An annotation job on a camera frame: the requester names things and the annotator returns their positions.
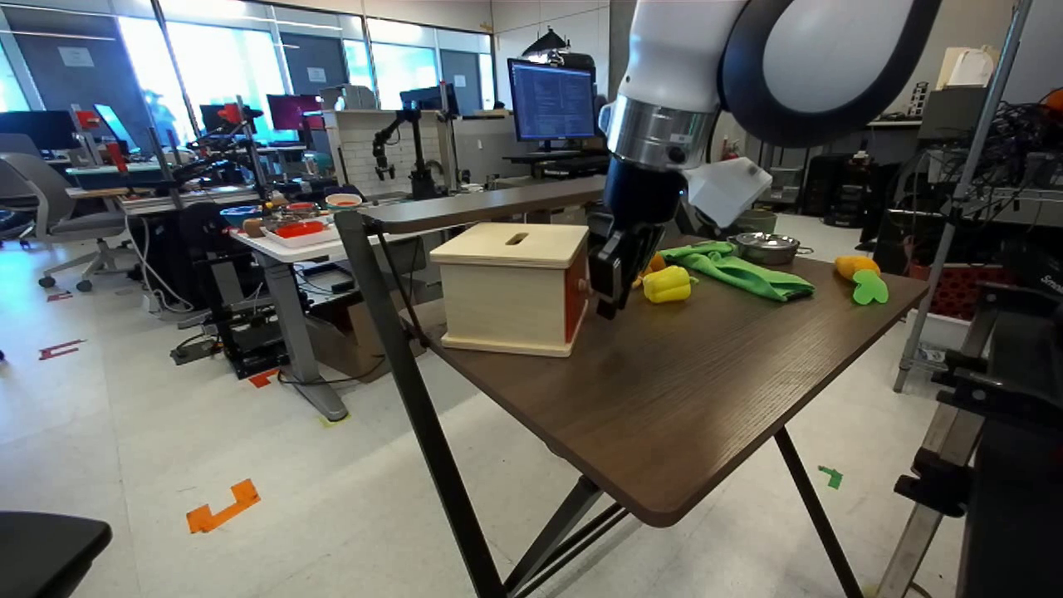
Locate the yellow plush toy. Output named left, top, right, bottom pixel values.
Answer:
left=641, top=265, right=695, bottom=307

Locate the wooden box with slot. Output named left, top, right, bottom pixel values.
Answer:
left=432, top=224, right=589, bottom=360

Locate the red drawer with knob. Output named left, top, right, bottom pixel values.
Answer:
left=564, top=255, right=589, bottom=342

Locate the green floor tape marker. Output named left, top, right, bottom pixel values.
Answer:
left=817, top=466, right=843, bottom=489

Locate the dark wooden folding table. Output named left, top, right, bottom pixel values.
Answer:
left=331, top=177, right=931, bottom=598

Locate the silver metal pot lid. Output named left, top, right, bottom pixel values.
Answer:
left=733, top=233, right=802, bottom=265

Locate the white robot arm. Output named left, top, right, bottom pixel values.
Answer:
left=589, top=0, right=941, bottom=318

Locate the computer monitor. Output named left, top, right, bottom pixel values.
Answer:
left=509, top=59, right=594, bottom=143

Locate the grey office chair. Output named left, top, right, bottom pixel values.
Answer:
left=0, top=154, right=125, bottom=293

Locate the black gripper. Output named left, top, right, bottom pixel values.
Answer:
left=589, top=156, right=687, bottom=318

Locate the white background workbench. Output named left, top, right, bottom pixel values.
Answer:
left=225, top=213, right=380, bottom=424

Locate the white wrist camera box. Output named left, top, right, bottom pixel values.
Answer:
left=683, top=156, right=775, bottom=229

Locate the green cloth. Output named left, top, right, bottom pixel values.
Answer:
left=666, top=244, right=814, bottom=303

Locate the orange plush carrot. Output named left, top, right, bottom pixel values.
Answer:
left=834, top=253, right=890, bottom=307

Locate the black background robot arm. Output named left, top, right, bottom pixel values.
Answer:
left=373, top=83, right=459, bottom=198

